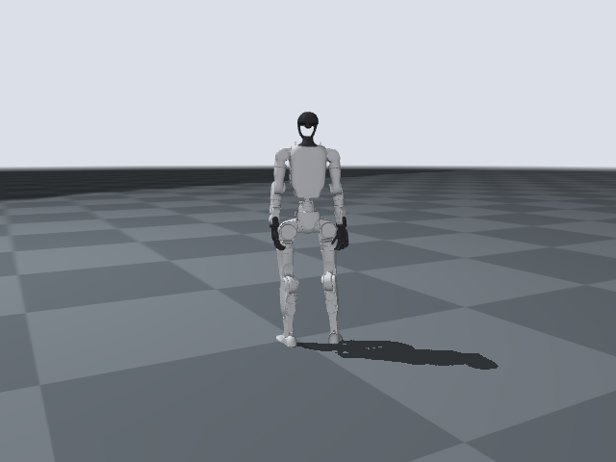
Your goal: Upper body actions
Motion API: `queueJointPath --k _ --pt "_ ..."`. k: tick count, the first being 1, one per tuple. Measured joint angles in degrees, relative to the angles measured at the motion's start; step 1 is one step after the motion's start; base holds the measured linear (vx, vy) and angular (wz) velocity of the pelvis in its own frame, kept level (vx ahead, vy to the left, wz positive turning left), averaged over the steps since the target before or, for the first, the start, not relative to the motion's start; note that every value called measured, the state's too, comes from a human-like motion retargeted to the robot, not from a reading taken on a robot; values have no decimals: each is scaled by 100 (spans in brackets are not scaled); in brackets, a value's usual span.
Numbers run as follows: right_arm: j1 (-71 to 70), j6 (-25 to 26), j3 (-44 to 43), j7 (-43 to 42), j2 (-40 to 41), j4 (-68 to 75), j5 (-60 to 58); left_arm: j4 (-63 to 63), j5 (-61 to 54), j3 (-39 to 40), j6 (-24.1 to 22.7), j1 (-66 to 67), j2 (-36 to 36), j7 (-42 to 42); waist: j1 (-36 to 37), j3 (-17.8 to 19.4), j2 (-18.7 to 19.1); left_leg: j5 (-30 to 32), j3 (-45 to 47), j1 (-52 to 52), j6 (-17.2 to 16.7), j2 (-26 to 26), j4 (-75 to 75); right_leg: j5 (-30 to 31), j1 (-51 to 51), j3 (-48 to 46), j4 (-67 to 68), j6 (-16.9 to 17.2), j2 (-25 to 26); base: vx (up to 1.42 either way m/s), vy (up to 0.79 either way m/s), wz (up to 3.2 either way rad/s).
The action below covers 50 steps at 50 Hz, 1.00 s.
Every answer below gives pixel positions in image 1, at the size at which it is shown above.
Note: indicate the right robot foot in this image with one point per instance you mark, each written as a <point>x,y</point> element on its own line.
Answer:
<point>334,338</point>

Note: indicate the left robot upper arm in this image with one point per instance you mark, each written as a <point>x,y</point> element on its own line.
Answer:
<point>281,156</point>

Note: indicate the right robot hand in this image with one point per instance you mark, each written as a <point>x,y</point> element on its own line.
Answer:
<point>342,235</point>

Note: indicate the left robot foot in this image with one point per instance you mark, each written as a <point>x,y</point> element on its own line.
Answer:
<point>289,341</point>

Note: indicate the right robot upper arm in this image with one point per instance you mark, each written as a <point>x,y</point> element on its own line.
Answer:
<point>333,157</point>

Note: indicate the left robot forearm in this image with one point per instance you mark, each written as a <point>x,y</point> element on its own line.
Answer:
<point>275,204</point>

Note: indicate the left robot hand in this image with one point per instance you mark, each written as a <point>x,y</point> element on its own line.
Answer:
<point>274,234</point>

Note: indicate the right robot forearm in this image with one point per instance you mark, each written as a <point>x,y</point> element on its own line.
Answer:
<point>339,207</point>

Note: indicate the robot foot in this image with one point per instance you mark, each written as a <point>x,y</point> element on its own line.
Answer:
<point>289,341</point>
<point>334,338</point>

